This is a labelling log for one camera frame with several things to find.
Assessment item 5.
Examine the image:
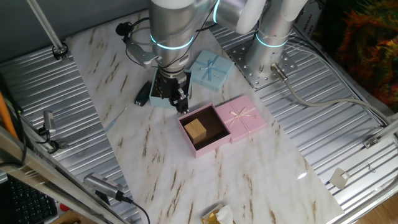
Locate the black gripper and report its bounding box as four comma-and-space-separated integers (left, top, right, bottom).
154, 68, 191, 115

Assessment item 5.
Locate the wooden cube block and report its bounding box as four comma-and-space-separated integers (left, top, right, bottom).
183, 118, 208, 145

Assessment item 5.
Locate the open light blue gift box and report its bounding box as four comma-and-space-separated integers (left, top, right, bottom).
149, 70, 193, 110

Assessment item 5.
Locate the open pink gift box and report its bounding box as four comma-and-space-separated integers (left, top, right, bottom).
177, 103, 233, 159

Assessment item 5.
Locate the pink box lid with ribbon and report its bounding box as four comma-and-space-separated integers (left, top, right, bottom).
215, 94, 268, 144

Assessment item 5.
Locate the wooden box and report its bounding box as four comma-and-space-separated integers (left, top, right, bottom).
51, 210, 91, 224

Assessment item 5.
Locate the black folding hex key set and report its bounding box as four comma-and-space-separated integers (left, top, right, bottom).
134, 80, 153, 107

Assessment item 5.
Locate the light blue lid with ribbon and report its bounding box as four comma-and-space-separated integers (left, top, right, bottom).
189, 49, 235, 93

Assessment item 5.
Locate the clear plastic pipette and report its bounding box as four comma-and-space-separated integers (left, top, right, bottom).
104, 107, 128, 133

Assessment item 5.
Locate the marble pattern table mat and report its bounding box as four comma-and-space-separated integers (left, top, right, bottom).
65, 0, 345, 224

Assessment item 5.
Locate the gold pack with white tissue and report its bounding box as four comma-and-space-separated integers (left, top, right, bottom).
201, 204, 234, 224

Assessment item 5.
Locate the aluminium pole with clamp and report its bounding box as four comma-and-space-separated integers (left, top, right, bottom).
26, 0, 68, 62

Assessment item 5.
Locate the white printed board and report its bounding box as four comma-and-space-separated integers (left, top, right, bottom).
294, 1, 326, 38

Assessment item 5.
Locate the orange pole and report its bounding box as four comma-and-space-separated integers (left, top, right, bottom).
0, 91, 19, 139

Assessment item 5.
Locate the white paper tag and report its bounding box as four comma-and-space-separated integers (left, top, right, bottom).
328, 167, 351, 190

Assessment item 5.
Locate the black keyboard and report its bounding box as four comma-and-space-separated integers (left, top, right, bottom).
6, 175, 58, 224

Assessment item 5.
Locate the colourful patterned cloth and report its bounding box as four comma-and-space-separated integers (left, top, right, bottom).
312, 0, 398, 113

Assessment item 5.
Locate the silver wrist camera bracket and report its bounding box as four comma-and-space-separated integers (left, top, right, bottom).
126, 42, 161, 68

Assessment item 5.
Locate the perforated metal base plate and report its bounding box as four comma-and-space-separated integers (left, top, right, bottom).
226, 40, 298, 90

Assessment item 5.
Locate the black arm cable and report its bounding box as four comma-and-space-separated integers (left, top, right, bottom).
123, 17, 218, 71

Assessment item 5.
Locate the black camera cable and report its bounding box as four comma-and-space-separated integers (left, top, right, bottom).
123, 195, 152, 224

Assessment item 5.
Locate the ribbed silver camera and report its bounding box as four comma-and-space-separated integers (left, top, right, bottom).
83, 172, 125, 202

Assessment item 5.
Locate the small grey camera on mount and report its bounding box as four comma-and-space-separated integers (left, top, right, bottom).
42, 110, 57, 136

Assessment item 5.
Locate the aluminium frame bar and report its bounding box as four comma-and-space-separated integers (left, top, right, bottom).
0, 126, 125, 224

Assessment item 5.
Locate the thick grey base cable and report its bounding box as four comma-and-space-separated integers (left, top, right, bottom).
270, 62, 393, 124

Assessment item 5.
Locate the aluminium bar with bracket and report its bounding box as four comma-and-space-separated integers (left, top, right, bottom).
363, 113, 398, 149

